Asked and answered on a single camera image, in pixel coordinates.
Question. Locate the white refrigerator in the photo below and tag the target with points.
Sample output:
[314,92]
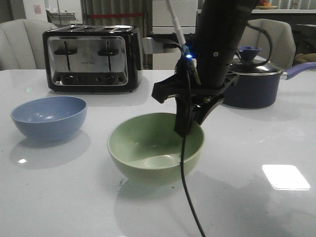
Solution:
[186,12]

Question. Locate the green plastic bowl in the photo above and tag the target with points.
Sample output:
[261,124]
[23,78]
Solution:
[147,149]

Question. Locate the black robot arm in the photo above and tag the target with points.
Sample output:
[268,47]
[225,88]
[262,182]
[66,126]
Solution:
[210,73]

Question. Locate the black and chrome toaster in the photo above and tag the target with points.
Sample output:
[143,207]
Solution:
[93,58]

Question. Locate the right beige armchair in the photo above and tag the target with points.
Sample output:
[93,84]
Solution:
[283,50]

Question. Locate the pink paper on wall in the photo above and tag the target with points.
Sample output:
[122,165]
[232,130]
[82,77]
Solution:
[37,9]

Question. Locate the fruit plate on counter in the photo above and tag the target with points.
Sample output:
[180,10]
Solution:
[264,5]

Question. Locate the red barrier belt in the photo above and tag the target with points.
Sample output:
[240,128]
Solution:
[122,15]

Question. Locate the beige armchair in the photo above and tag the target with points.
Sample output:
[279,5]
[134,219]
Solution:
[283,50]
[21,44]

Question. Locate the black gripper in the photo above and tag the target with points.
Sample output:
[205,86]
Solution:
[188,94]

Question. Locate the blue plastic bowl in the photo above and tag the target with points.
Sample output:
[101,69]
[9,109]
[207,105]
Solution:
[51,118]

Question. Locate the wicker basket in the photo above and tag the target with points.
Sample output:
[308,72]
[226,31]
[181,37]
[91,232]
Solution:
[305,58]

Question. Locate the left beige armchair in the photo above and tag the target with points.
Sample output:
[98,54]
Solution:
[21,44]

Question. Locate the metal trolley in background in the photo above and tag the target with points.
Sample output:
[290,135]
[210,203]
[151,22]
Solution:
[61,18]

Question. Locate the glass pot lid blue knob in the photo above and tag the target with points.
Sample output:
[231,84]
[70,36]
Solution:
[246,64]

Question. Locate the dark blue saucepan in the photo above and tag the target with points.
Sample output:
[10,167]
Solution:
[257,87]

